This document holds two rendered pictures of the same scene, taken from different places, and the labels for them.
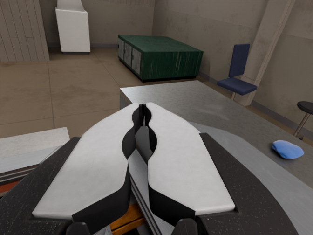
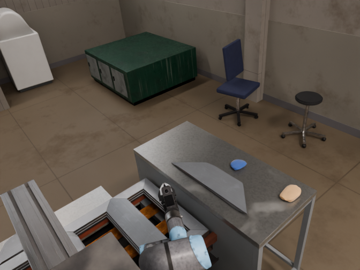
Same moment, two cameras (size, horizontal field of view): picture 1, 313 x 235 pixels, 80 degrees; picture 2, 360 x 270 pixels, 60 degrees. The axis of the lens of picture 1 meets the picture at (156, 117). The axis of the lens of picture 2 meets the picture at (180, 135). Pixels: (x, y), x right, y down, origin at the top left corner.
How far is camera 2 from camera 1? 154 cm
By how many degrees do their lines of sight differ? 4
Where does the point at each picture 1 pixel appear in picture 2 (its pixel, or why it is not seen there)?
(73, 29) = (25, 58)
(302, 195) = (236, 186)
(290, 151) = (238, 165)
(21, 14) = not seen: outside the picture
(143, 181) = not seen: hidden behind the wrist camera
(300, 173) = (241, 175)
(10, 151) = (76, 212)
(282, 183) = (229, 184)
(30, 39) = not seen: outside the picture
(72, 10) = (19, 36)
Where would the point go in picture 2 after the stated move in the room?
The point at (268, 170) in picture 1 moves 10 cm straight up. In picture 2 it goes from (223, 179) to (223, 168)
